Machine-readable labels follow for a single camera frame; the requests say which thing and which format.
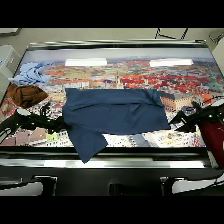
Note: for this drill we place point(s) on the brown garment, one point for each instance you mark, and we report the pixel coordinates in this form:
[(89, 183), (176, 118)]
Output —
[(25, 95)]

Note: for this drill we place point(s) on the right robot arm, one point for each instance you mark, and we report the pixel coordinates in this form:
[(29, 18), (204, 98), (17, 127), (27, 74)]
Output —
[(210, 113)]

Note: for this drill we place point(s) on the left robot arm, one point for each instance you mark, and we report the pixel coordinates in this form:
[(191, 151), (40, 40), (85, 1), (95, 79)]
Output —
[(18, 120)]

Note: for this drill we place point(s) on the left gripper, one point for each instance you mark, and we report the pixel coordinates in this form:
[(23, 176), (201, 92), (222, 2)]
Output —
[(55, 124)]

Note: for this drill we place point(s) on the dark red garment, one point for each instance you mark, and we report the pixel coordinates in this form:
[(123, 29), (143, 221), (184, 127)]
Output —
[(213, 136)]

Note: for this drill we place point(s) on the white cabinet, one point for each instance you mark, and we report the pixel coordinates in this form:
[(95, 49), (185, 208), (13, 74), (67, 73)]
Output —
[(7, 63)]

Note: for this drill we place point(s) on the silver frame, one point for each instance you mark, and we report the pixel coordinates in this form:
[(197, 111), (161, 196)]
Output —
[(110, 163)]

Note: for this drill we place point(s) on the dark blue garment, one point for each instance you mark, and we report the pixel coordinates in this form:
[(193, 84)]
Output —
[(113, 111)]

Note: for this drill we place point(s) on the light blue garment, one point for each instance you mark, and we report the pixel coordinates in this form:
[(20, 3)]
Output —
[(31, 74)]

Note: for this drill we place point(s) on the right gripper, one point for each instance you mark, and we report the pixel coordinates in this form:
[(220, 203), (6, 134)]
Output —
[(183, 120)]

